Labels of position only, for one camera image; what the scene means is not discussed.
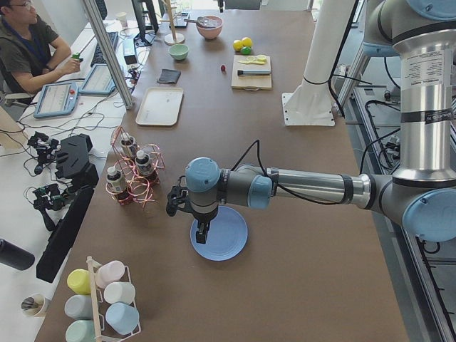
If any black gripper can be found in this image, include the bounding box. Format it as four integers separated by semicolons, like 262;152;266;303
192;209;218;244

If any blue round plate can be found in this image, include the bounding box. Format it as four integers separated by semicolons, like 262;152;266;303
190;206;248;261

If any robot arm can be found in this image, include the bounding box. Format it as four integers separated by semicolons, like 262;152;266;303
185;1;455;243

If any dark tea bottle middle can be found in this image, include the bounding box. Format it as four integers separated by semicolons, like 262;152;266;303
135;150;158;183

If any dark tea bottle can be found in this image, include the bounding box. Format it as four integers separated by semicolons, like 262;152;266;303
106;166;130;204
135;150;158;183
120;132;138;158

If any dark tea bottle front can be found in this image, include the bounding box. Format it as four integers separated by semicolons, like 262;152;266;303
106;166;130;204

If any pink cup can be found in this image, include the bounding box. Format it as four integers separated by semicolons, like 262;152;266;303
95;260;125;289

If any white cup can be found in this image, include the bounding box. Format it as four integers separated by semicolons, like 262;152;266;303
103;281;136;305

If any dark tea bottle back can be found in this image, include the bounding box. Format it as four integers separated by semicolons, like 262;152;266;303
120;132;138;158

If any blue cup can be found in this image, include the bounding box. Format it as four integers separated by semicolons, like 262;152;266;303
105;302;140;335

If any cream rabbit tray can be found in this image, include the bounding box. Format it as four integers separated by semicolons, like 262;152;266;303
135;87;184;127

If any yellow cup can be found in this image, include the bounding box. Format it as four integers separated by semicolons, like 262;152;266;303
67;269;90;295

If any black long bar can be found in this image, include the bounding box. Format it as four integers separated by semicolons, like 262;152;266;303
36;186;94;283

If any grey cup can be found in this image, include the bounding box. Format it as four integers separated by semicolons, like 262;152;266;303
64;294;93;320

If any wooden cutting board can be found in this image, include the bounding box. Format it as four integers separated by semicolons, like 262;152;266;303
231;55;272;90

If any grey folded cloth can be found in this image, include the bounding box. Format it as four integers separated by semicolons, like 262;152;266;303
157;68;181;84

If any steel muddler black tip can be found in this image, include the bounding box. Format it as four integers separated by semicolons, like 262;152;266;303
237;69;271;76

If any mint green cup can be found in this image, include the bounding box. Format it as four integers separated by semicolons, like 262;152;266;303
65;320;95;342

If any yellow plastic knife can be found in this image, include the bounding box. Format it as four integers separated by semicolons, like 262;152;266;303
237;59;267;65

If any green bowl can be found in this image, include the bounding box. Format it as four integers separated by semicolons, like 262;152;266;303
168;43;190;61

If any teach pendant far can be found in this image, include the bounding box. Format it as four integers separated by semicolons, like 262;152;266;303
79;63;115;95

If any teach pendant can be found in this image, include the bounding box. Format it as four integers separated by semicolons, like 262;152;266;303
33;82;78;119
79;63;115;95

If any green lime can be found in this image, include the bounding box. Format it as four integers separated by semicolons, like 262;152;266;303
240;46;252;56

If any yellow lemon near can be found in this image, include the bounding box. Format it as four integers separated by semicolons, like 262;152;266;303
232;40;244;51

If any yellow lemon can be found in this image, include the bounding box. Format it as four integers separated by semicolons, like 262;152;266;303
232;40;244;51
241;36;253;48

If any paper cup with utensils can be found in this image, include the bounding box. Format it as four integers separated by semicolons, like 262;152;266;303
21;294;51;317

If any yellow lemon far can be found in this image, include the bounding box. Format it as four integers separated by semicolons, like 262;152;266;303
241;36;253;48

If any wooden stand round base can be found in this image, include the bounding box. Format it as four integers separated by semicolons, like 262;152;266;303
161;0;185;46

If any teach pendant near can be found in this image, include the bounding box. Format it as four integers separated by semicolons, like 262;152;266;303
33;82;78;119

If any black cylinder bottle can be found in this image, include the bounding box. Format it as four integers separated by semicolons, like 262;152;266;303
0;239;35;271

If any black keyboard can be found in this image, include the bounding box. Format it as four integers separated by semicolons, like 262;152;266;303
89;31;120;68

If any pink bowl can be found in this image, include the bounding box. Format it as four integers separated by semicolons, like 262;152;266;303
196;16;224;40

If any metal ice scoop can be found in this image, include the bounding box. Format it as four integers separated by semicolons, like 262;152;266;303
184;16;219;28

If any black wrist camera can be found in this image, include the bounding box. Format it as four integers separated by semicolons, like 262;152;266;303
166;185;192;217

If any copper wire bottle rack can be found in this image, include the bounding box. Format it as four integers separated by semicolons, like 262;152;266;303
105;126;165;207

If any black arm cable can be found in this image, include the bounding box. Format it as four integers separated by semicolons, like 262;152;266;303
230;139;350;205

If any black gripper mount part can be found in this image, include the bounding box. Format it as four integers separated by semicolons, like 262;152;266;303
56;133;99;189

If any white wire cup rack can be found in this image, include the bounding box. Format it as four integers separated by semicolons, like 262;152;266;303
86;256;142;341

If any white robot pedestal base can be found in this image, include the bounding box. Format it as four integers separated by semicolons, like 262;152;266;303
282;0;358;126

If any aluminium frame post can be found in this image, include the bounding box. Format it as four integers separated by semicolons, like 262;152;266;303
81;0;133;110

